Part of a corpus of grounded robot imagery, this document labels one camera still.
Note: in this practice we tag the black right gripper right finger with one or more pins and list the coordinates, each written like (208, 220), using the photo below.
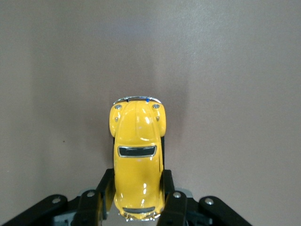
(169, 186)

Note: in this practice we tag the yellow beetle toy car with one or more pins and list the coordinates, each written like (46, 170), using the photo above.
(136, 127)

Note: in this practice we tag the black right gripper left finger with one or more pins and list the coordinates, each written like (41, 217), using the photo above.
(105, 188)

